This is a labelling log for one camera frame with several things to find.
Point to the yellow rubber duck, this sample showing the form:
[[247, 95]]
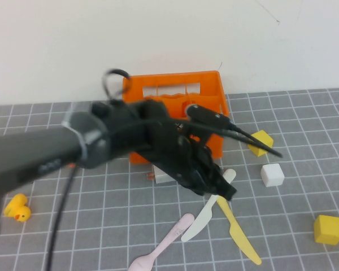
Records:
[[19, 211]]

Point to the white plastic knife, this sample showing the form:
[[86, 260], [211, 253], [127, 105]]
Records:
[[200, 220]]

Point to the orange plastic cutlery holder crate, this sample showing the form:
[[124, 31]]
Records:
[[203, 76]]

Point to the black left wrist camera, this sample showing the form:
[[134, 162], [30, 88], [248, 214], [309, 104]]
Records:
[[206, 115]]

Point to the white zip tie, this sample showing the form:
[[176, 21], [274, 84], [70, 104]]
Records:
[[80, 141]]

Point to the yellow plastic knife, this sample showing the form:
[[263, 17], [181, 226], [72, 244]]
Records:
[[237, 231]]

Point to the white charger plug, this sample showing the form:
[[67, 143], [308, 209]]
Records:
[[161, 179]]

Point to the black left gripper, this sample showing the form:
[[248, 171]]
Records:
[[180, 158]]

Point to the yellow wooden cube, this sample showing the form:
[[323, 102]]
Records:
[[327, 230], [264, 135]]

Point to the pink plastic spoon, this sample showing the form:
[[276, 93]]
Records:
[[175, 231]]

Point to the white cube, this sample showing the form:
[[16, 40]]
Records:
[[272, 175]]

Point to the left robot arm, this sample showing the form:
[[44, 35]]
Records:
[[31, 158]]

